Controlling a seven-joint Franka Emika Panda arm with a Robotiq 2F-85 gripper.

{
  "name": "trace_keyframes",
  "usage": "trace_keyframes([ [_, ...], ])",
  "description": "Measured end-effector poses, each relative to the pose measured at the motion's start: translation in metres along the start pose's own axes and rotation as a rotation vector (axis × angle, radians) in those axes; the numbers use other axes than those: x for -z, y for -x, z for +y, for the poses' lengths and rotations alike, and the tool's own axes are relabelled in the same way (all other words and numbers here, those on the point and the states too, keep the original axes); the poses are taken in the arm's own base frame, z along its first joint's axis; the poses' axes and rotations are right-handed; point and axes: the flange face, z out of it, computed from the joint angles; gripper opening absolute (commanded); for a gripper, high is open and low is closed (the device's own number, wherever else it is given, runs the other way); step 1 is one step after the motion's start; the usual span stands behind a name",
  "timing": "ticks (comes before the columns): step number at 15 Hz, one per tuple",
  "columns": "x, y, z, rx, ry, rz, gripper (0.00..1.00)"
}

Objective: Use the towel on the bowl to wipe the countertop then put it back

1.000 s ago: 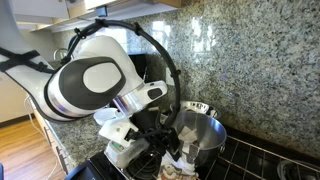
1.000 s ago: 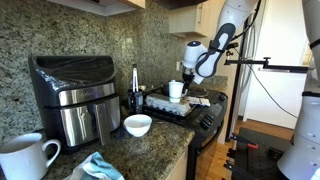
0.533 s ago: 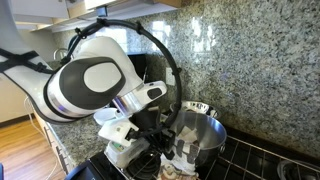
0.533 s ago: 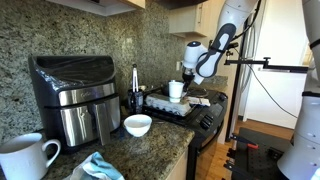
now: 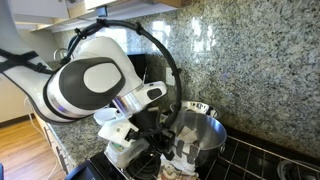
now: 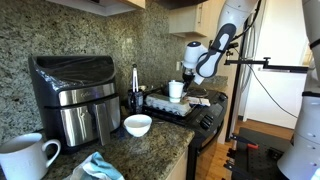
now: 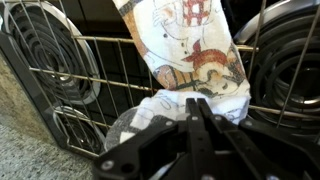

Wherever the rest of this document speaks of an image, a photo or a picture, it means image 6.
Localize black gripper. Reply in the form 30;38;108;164
182;68;196;92

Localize small white ceramic bowl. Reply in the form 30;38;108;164
123;114;153;138

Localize black coil burner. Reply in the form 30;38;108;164
186;86;209;99

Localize white paper cup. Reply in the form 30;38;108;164
168;80;185;104

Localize egg carton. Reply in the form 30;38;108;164
144;92;193;117

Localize black electric stove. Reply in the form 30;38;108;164
143;84;230;180

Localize metal kitchen tongs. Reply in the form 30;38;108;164
131;63;140;94

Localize wooden base cabinet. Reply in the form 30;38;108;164
164;149;190;180

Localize refrigerator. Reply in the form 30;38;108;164
238;0;311;130

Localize black floor platform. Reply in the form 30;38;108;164
222;126;295;180

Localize black steel air fryer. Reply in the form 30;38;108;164
28;54;122;155

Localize wooden upper cabinet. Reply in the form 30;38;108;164
45;0;147;18

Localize light blue cloth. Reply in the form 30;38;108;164
69;151;126;180

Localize white ceramic mug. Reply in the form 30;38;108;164
0;132;63;180

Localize black camera on stand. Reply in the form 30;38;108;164
227;41;240;52

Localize orange handled clamp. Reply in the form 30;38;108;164
230;133;260;151

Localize black camera stand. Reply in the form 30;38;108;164
223;49;310;143

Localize black camera cable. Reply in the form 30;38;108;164
245;63;298;120

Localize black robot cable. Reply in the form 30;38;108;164
231;0;265;43

